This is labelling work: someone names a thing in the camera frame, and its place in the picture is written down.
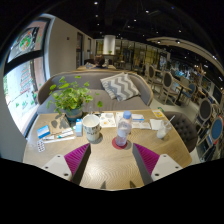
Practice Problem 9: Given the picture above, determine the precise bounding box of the illustrated white leaflet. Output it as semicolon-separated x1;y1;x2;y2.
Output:
99;112;117;129

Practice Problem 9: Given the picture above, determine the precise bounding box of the white paper napkin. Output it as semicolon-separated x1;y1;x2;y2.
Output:
149;118;163;131

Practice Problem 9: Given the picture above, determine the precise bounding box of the flat blue box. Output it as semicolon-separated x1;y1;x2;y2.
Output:
36;124;51;139

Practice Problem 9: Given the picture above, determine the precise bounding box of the brown notebook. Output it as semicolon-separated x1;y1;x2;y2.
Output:
48;113;72;135

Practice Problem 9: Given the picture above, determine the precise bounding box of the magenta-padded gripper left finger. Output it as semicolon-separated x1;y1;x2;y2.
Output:
41;142;92;186

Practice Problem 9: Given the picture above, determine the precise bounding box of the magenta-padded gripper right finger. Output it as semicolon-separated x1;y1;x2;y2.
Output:
131;142;183;186

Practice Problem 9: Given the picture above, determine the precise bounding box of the small blue white carton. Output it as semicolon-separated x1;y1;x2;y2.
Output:
74;118;83;138

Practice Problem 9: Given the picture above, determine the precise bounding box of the grey curved sofa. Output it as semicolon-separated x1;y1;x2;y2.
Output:
36;69;154;115

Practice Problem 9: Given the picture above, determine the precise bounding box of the clear plastic cup with straw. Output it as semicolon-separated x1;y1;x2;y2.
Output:
156;115;176;140

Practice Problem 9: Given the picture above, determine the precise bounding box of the flat round red coaster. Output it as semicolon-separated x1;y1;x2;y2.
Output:
111;137;129;150

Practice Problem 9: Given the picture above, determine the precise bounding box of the dark tufted armchair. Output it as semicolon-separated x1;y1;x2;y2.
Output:
163;110;199;153

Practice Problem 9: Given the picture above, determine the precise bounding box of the blister pack of pills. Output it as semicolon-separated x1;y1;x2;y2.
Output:
36;139;46;153

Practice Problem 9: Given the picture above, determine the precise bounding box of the green potted plant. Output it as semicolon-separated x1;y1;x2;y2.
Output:
46;75;104;122

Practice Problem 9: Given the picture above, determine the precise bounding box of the white printed mug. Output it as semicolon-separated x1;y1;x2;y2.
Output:
81;113;102;142

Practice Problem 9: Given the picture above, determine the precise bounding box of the yellow card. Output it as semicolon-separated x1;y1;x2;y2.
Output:
152;109;166;119

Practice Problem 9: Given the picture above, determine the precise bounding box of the group of ceiling lights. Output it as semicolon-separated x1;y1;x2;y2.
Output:
93;1;221;61

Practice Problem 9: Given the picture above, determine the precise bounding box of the clear blue-capped water bottle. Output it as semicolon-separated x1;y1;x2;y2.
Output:
114;110;133;148

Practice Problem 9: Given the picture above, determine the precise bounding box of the grey white chevron cushion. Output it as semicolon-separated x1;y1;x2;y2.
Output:
99;72;141;102

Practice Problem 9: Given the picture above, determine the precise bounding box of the person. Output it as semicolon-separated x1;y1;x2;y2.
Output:
90;54;107;69

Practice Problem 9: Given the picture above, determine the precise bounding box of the white round pillar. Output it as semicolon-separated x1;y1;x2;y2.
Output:
102;34;116;56

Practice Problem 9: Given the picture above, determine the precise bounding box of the window with festive decals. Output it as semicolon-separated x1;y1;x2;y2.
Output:
2;18;51;136

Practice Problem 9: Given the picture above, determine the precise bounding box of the group of dining chairs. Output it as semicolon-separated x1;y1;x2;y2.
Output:
143;63;224;161

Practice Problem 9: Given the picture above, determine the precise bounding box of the white green tube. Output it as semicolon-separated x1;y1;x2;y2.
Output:
54;129;75;139

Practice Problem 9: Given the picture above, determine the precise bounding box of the white printed paper slip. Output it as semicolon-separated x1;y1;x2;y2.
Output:
131;121;152;130

